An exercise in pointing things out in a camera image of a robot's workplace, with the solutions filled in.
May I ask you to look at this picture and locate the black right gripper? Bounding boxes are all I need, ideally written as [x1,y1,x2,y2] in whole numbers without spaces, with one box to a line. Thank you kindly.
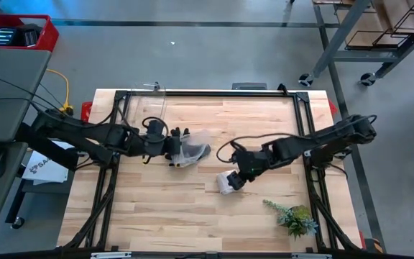
[226,148,272,191]

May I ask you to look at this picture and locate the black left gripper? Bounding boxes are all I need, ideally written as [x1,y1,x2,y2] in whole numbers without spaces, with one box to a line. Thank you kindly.
[144,132,183,162]

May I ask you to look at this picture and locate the black grey work glove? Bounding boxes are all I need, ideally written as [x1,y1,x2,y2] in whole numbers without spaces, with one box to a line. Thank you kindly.
[163,127,211,169]

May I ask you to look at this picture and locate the clear plastic bin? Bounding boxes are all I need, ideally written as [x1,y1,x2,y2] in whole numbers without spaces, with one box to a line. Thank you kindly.
[120,83,167,131]

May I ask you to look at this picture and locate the small artificial potted plant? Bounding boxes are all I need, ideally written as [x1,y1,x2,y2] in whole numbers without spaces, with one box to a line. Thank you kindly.
[262,199,319,241]

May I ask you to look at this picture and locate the black cart caster wheel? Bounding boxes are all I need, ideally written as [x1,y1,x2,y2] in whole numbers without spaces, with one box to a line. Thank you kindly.
[359,72,377,87]
[298,73,316,88]

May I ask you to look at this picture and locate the black desk stand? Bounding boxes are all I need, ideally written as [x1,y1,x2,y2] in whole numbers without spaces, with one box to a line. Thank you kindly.
[4,122,79,231]

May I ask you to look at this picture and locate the white printed paper sheet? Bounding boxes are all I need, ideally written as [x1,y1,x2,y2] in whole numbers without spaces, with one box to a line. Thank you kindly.
[22,140,78,186]

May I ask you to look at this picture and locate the orange black striped block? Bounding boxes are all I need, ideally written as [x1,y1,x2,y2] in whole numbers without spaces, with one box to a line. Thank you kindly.
[363,237,385,255]

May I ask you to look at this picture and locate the red plastic crate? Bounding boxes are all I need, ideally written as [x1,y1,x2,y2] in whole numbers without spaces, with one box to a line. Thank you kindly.
[0,14,60,53]

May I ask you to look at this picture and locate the black desk caster wheel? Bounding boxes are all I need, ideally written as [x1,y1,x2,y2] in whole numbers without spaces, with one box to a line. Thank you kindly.
[10,216,26,230]

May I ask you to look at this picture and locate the grey desk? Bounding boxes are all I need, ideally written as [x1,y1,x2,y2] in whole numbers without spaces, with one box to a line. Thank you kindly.
[0,48,52,237]

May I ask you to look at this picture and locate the grey metal cart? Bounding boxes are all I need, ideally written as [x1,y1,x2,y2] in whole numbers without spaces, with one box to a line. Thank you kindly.
[298,0,414,87]

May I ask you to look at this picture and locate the black devices in crate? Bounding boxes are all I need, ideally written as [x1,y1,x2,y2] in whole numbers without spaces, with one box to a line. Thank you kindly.
[0,23,43,48]

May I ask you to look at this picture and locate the brown cardboard box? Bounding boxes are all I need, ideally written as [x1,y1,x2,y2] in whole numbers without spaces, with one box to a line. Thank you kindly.
[336,0,414,47]

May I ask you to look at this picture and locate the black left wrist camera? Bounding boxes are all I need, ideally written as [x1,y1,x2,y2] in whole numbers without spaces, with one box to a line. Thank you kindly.
[147,120,165,137]

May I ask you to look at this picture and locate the black aluminium table frame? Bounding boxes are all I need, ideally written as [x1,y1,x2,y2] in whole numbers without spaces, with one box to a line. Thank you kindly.
[62,88,364,253]

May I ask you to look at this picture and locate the white metal bracket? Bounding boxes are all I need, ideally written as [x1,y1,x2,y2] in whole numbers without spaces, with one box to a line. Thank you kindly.
[290,253,333,259]
[90,251,133,259]

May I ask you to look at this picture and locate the yellow floor cable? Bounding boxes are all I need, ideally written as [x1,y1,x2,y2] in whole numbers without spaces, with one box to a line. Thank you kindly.
[45,68,75,116]

